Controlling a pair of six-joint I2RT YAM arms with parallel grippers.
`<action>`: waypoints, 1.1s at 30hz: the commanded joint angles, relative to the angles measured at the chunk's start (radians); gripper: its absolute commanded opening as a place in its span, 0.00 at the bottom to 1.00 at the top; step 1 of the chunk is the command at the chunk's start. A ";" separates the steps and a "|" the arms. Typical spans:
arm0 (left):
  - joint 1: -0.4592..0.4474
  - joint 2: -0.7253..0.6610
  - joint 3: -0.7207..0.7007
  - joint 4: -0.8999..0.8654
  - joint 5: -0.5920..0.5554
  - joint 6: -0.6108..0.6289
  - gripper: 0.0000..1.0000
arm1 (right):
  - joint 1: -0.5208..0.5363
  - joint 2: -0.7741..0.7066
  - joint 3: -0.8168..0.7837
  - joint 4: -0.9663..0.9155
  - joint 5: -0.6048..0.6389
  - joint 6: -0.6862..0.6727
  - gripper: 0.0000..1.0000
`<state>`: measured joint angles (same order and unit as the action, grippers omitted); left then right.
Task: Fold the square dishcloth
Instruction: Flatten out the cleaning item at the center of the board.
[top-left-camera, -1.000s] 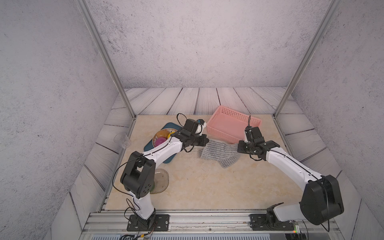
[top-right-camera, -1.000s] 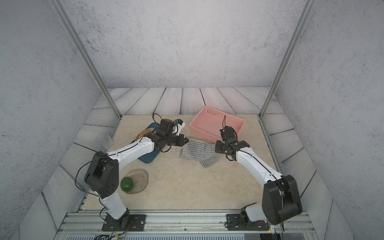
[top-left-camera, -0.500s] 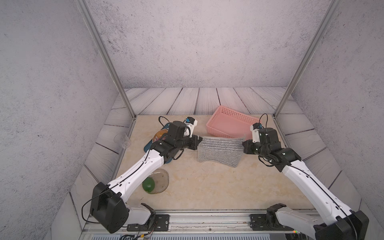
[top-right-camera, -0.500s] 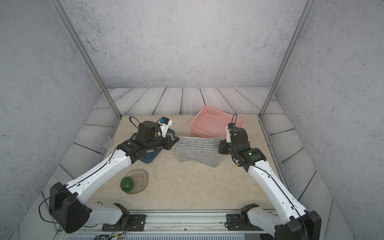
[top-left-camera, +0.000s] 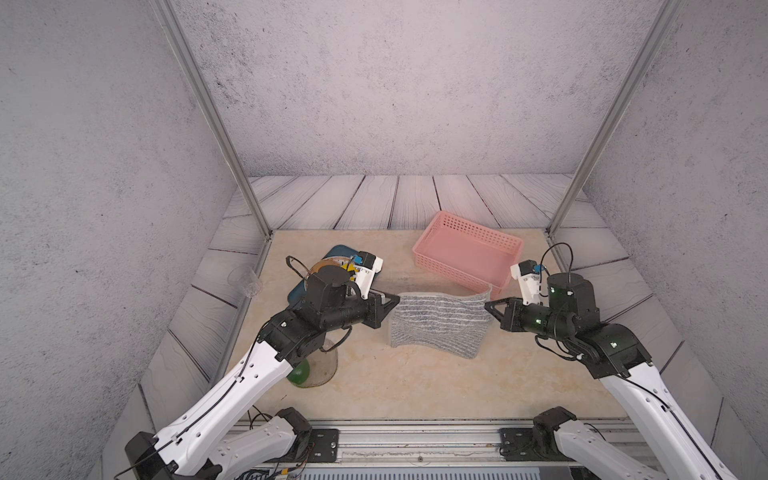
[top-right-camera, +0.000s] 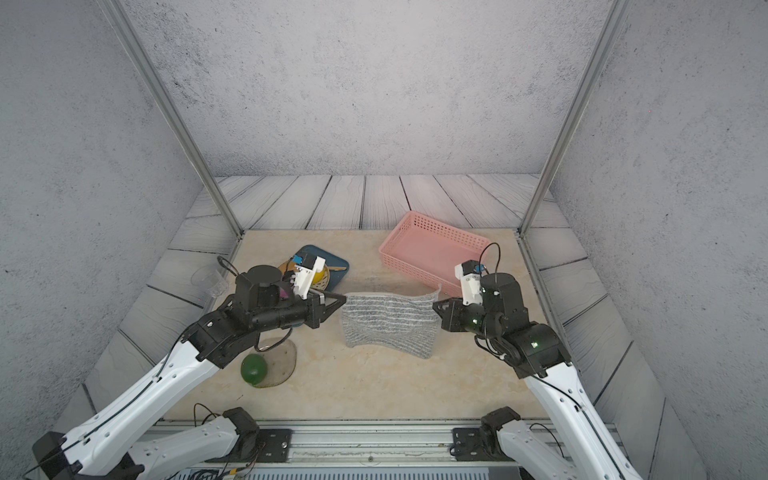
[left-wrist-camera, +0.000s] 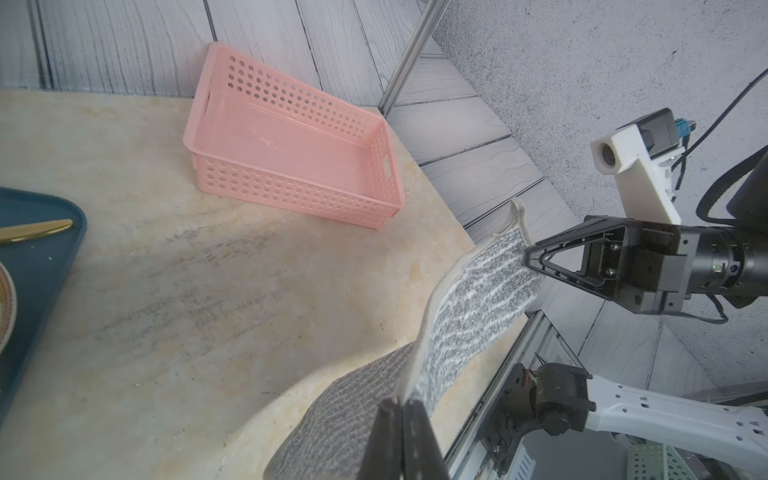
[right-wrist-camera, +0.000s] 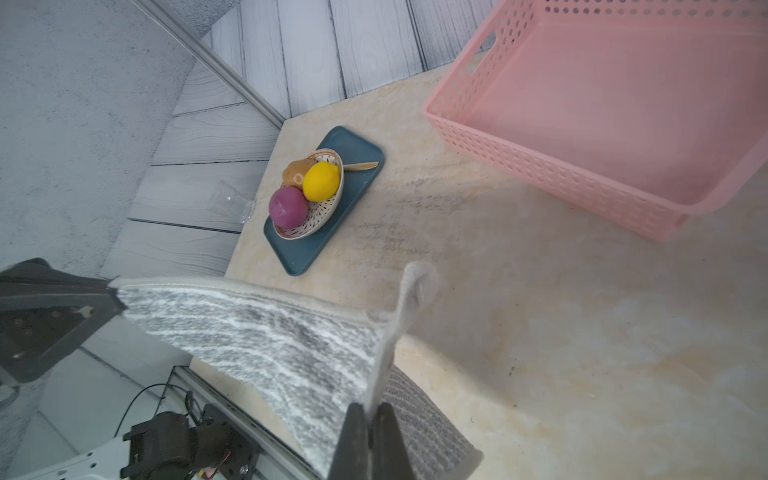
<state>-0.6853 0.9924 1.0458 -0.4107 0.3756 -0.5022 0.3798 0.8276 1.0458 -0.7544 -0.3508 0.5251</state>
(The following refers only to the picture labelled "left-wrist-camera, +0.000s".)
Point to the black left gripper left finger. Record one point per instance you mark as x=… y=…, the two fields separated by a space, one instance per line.
x=383 y=456

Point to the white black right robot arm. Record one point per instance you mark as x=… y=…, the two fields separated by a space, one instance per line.
x=731 y=434

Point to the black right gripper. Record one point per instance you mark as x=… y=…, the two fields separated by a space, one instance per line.
x=646 y=267

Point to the grey striped square dishcloth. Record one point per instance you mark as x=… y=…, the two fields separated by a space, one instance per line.
x=475 y=302

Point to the dark teal tray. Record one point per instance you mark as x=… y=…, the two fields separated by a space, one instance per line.
x=38 y=269

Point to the right aluminium frame post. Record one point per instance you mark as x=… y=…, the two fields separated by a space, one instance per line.
x=422 y=32

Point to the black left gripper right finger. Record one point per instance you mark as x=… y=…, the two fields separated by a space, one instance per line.
x=422 y=459

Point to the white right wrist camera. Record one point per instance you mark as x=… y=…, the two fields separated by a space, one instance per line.
x=639 y=156

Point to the gold spoon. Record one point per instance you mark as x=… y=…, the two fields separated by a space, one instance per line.
x=31 y=231

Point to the aluminium front rail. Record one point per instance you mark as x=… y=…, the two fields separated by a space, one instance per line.
x=498 y=396

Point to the pink plastic basket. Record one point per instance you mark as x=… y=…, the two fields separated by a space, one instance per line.
x=258 y=135

